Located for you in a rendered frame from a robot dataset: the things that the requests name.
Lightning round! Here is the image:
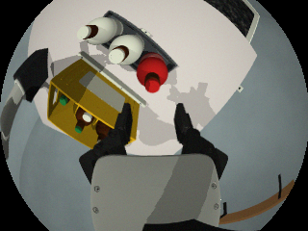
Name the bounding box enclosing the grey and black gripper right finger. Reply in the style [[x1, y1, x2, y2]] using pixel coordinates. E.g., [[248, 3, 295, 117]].
[[174, 103, 228, 180]]

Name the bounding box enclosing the yellow crate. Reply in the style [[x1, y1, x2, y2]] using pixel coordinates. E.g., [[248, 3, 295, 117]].
[[47, 59, 140, 149]]

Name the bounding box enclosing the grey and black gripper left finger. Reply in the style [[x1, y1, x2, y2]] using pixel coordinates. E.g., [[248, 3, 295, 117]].
[[79, 103, 133, 184]]

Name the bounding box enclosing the red bottle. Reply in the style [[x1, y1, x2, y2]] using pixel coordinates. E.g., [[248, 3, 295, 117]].
[[137, 52, 168, 93]]

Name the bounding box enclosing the white bottle with grey label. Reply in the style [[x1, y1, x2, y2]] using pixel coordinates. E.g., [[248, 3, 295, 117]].
[[109, 35, 144, 65], [77, 17, 123, 45]]

